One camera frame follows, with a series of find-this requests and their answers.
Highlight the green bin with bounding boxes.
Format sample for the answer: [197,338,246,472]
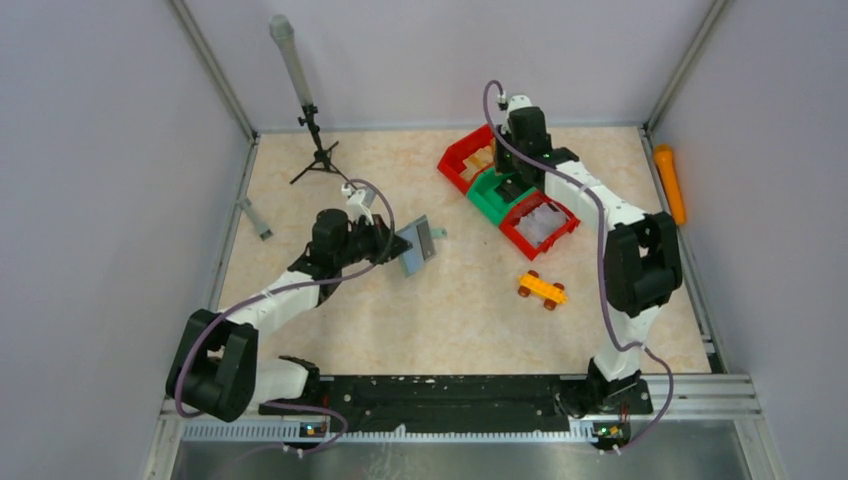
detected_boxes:
[466,166,536,226]

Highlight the green card holder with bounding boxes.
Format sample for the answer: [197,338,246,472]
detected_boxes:
[396,215,447,277]

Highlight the wooden blocks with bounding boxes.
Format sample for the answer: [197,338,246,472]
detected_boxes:
[462,147,493,178]

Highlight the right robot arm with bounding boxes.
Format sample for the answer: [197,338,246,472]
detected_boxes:
[494,95,683,407]

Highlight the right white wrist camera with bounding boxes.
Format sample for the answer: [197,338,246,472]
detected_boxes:
[496,93,534,120]

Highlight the orange flashlight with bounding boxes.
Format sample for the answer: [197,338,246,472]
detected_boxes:
[653,144,687,226]

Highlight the near red bin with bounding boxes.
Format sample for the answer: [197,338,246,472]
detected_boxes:
[499,192,580,261]

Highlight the far red bin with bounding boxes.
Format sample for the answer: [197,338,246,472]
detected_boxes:
[437,125,494,195]

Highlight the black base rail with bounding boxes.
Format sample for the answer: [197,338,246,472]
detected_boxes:
[258,375,654,433]

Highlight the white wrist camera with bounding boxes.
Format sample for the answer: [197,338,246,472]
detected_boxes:
[341,184,376,225]
[496,93,534,120]

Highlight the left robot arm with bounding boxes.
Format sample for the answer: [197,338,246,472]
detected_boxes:
[165,209,413,422]

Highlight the black tripod with grey tube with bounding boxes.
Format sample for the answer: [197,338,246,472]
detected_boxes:
[269,14,348,185]

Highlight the clear plastic bags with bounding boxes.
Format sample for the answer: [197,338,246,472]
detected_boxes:
[515,204,570,248]

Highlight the small grey tool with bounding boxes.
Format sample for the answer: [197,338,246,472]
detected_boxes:
[237,197,273,241]

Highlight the red bin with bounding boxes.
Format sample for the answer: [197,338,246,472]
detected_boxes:
[437,125,494,195]
[499,192,580,261]

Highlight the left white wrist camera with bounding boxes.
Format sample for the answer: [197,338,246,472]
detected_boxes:
[341,184,376,225]

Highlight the black credit card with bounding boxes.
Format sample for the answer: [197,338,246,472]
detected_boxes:
[419,230,436,262]

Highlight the yellow toy car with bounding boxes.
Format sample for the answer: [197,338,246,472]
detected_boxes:
[517,270,568,311]

